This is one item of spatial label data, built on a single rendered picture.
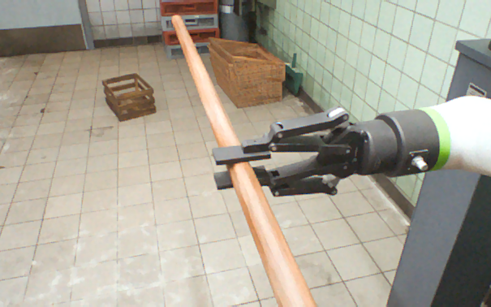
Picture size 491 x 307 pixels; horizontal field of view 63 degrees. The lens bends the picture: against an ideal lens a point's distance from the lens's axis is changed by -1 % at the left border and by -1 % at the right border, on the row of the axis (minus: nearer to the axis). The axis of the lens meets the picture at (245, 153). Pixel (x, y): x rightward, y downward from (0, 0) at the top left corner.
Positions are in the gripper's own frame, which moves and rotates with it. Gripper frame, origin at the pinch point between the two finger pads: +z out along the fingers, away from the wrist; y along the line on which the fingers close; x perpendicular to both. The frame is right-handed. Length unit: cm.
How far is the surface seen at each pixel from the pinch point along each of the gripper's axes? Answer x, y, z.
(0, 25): 447, 86, 161
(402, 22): 140, 24, -118
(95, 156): 206, 119, 53
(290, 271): -19.6, -1.7, 0.1
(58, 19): 448, 83, 100
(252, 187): -6.8, -1.6, 0.2
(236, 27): 396, 92, -89
